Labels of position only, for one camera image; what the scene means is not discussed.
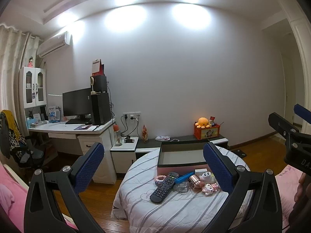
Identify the red desk calendar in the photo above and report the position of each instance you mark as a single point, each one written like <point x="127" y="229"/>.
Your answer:
<point x="97" y="68"/>

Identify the pink bed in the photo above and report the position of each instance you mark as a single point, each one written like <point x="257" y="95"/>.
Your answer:
<point x="12" y="199"/>

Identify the pink white kitty block toy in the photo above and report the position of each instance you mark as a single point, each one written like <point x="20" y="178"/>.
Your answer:
<point x="210" y="188"/>

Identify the white bedside table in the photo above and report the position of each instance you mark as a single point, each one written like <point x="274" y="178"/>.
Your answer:
<point x="124" y="148"/>

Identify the rose gold jar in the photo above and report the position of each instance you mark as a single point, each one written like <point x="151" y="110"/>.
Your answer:
<point x="195" y="182"/>

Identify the orange figurine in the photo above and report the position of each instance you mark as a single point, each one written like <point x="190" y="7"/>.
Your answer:
<point x="145" y="133"/>

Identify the white plug adapter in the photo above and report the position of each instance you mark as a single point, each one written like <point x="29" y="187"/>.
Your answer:
<point x="204" y="176"/>

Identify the white air conditioner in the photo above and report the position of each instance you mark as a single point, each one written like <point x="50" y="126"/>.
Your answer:
<point x="53" y="45"/>

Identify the blue highlighter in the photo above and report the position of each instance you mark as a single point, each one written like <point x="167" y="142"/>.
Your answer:
<point x="183" y="178"/>

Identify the white door frame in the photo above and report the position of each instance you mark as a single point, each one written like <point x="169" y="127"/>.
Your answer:
<point x="300" y="41"/>

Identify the black low shelf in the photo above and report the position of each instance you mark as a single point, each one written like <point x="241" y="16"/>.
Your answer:
<point x="150" y="144"/>

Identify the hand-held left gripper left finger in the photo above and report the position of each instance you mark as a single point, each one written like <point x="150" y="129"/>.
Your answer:
<point x="88" y="167"/>

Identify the small pink doll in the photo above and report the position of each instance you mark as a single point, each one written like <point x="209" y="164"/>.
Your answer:
<point x="30" y="62"/>

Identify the patterned clothes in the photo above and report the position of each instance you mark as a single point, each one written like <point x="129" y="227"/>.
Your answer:
<point x="11" y="131"/>

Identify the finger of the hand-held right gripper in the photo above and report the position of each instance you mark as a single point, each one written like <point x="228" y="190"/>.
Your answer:
<point x="302" y="111"/>
<point x="281" y="125"/>

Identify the black computer tower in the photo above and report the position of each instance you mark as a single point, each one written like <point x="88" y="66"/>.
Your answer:
<point x="100" y="109"/>

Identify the blue white carton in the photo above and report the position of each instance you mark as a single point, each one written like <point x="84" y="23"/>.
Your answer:
<point x="53" y="114"/>

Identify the person's right hand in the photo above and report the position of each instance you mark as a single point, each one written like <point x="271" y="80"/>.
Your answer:
<point x="305" y="180"/>

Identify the black computer monitor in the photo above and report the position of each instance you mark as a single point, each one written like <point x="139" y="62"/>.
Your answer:
<point x="76" y="103"/>

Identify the small white desk fan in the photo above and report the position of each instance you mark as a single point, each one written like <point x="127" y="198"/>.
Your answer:
<point x="92" y="81"/>

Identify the purple mouse pad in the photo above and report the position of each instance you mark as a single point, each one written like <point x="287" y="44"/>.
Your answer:
<point x="85" y="127"/>

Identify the white wall outlet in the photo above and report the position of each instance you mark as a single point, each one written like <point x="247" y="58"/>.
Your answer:
<point x="132" y="115"/>

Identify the black keyboard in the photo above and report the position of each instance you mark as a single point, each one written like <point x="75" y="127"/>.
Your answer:
<point x="77" y="121"/>

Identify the black office chair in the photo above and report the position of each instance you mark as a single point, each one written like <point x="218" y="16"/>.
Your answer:
<point x="31" y="155"/>

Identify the small black device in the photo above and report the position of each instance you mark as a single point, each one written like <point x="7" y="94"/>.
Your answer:
<point x="129" y="140"/>

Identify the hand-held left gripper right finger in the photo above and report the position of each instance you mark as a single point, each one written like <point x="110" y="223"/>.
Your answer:
<point x="217" y="167"/>

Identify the black speaker box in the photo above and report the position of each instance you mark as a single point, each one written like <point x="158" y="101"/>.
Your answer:
<point x="100" y="83"/>

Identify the black floor scale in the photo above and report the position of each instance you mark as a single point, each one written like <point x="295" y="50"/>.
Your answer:
<point x="239" y="153"/>

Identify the white desk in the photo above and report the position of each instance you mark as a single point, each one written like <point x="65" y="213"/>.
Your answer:
<point x="60" y="127"/>

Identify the round table striped cloth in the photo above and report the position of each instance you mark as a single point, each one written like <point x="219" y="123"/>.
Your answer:
<point x="170" y="213"/>

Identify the orange octopus plush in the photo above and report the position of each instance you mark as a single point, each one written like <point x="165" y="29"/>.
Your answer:
<point x="203" y="122"/>

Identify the white glass-door cabinet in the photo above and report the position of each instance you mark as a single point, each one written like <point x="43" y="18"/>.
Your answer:
<point x="33" y="87"/>

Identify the red storage box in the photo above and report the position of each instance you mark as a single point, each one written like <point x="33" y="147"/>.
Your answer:
<point x="206" y="132"/>

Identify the cream curtain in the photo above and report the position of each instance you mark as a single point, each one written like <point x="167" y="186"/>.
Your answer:
<point x="9" y="65"/>

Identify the clear bottle orange cap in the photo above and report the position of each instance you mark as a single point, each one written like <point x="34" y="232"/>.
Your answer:
<point x="118" y="137"/>

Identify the pink box black inside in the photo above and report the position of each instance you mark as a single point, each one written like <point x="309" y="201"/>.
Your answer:
<point x="181" y="154"/>

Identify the black remote control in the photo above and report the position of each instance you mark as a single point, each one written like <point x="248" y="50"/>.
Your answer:
<point x="164" y="188"/>

